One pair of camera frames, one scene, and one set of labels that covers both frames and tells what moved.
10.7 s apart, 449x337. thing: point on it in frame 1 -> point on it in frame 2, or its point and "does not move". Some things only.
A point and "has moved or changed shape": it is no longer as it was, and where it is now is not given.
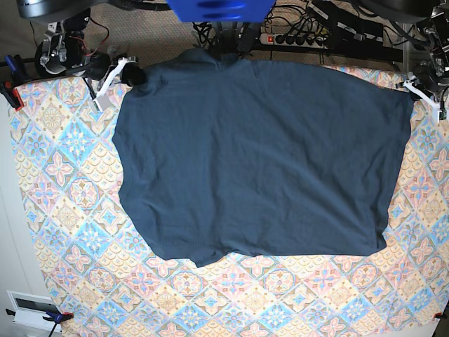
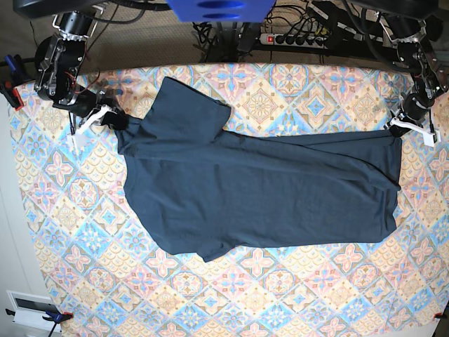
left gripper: [97, 68] -> [86, 104]
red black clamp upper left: [12, 96] does not move
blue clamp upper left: [10, 64] does not move
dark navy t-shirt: [220, 157] has moved or changed shape
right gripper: [422, 76] -> [417, 107]
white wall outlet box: [30, 309] does not move
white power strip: [294, 41] does not move
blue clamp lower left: [55, 315] does not move
